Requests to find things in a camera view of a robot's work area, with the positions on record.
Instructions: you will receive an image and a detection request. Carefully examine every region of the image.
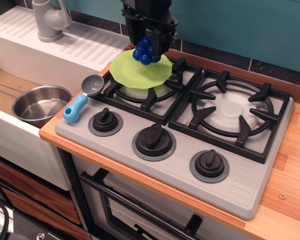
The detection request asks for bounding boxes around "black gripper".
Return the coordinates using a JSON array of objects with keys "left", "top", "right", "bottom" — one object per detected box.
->
[{"left": 122, "top": 0, "right": 178, "bottom": 59}]

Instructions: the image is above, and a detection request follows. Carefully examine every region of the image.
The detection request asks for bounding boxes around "blue toy blueberry cluster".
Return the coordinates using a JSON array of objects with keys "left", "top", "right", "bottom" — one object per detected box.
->
[{"left": 132, "top": 35, "right": 161, "bottom": 66}]

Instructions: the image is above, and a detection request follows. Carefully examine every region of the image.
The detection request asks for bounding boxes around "grey spoon with blue handle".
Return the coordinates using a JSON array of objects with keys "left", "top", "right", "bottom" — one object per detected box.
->
[{"left": 62, "top": 75, "right": 105, "bottom": 123}]

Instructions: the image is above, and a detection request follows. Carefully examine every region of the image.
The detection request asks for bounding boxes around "light green plate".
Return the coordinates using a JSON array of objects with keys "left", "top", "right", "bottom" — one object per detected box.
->
[{"left": 109, "top": 50, "right": 173, "bottom": 89}]

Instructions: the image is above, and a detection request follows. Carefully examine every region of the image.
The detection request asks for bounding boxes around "stainless steel pot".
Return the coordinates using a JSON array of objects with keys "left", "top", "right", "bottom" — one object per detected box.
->
[{"left": 0, "top": 84, "right": 72, "bottom": 129}]

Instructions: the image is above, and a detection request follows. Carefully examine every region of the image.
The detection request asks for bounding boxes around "white left burner cap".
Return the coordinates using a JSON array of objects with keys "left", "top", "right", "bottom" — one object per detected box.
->
[{"left": 115, "top": 79, "right": 185, "bottom": 103}]

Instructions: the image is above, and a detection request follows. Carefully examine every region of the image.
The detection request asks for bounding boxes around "white burner cap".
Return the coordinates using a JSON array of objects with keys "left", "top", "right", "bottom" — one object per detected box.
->
[
  {"left": 197, "top": 91, "right": 267, "bottom": 133},
  {"left": 115, "top": 79, "right": 185, "bottom": 103}
]

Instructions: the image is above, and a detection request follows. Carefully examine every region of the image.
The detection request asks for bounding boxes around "black left burner grate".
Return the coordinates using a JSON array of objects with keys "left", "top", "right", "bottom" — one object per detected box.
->
[{"left": 93, "top": 57, "right": 203, "bottom": 125}]

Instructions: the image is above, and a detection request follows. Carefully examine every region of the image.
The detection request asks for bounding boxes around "black burner grate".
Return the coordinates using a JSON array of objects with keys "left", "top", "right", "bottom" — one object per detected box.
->
[
  {"left": 168, "top": 69, "right": 295, "bottom": 164},
  {"left": 93, "top": 57, "right": 203, "bottom": 125}
]

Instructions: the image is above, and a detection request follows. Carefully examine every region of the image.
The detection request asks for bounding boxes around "black left stove knob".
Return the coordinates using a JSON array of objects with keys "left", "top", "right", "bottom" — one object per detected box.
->
[{"left": 88, "top": 107, "right": 123, "bottom": 137}]

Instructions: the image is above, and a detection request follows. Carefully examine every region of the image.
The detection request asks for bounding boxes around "black stove knob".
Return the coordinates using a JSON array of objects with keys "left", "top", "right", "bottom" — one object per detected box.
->
[
  {"left": 88, "top": 107, "right": 123, "bottom": 137},
  {"left": 132, "top": 123, "right": 177, "bottom": 162},
  {"left": 189, "top": 149, "right": 230, "bottom": 184}
]

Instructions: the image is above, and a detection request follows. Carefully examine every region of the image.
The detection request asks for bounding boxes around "grey toy faucet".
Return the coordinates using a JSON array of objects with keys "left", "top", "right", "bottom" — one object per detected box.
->
[{"left": 32, "top": 0, "right": 71, "bottom": 43}]

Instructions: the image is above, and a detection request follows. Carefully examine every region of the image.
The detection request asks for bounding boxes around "black right burner grate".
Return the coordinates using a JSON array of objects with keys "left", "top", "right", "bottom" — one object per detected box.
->
[{"left": 168, "top": 69, "right": 295, "bottom": 164}]

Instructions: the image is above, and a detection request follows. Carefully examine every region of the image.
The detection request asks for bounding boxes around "white right burner cap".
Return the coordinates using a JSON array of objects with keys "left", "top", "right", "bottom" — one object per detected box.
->
[{"left": 197, "top": 91, "right": 267, "bottom": 133}]

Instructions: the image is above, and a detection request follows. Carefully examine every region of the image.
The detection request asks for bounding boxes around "black middle stove knob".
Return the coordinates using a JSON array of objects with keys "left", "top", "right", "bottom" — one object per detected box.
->
[{"left": 132, "top": 123, "right": 177, "bottom": 162}]

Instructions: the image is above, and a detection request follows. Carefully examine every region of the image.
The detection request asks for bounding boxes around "grey toy stove top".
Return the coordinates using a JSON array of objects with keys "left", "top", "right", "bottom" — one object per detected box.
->
[{"left": 55, "top": 58, "right": 295, "bottom": 219}]

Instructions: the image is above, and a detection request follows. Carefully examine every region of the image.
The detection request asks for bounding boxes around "black right stove knob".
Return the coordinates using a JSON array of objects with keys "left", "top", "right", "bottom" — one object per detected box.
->
[{"left": 189, "top": 149, "right": 230, "bottom": 184}]

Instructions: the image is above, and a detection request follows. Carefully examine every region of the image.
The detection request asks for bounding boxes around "toy oven door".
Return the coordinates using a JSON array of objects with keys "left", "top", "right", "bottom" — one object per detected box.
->
[{"left": 72, "top": 156, "right": 248, "bottom": 240}]

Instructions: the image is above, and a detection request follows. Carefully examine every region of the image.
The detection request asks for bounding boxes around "wooden drawer front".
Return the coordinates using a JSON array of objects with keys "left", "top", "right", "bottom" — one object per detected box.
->
[{"left": 0, "top": 157, "right": 88, "bottom": 240}]

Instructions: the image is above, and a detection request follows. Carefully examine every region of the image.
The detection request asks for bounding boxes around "black oven door handle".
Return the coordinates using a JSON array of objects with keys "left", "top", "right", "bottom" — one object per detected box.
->
[{"left": 79, "top": 172, "right": 203, "bottom": 240}]

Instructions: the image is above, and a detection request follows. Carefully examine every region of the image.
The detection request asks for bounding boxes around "black braided cable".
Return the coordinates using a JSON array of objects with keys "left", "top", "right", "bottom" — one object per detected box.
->
[{"left": 0, "top": 198, "right": 11, "bottom": 240}]

